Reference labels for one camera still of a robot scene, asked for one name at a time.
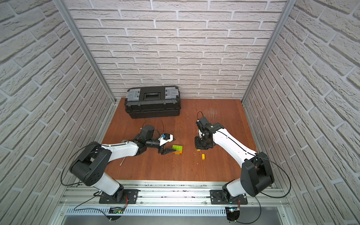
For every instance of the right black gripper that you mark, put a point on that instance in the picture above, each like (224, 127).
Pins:
(198, 146)

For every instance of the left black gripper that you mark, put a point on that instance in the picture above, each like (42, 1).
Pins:
(161, 146)

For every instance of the green long lego brick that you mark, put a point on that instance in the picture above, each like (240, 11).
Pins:
(178, 148)

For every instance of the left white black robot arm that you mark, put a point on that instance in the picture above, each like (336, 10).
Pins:
(89, 167)

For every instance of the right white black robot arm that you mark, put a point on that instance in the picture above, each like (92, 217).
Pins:
(256, 171)

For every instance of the black plastic toolbox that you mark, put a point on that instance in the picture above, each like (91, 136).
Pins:
(156, 101)

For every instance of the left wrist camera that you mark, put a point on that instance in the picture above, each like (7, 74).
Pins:
(163, 138)

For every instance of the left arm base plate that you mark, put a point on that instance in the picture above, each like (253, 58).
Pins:
(120, 197)

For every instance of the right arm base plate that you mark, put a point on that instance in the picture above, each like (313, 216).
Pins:
(219, 197)

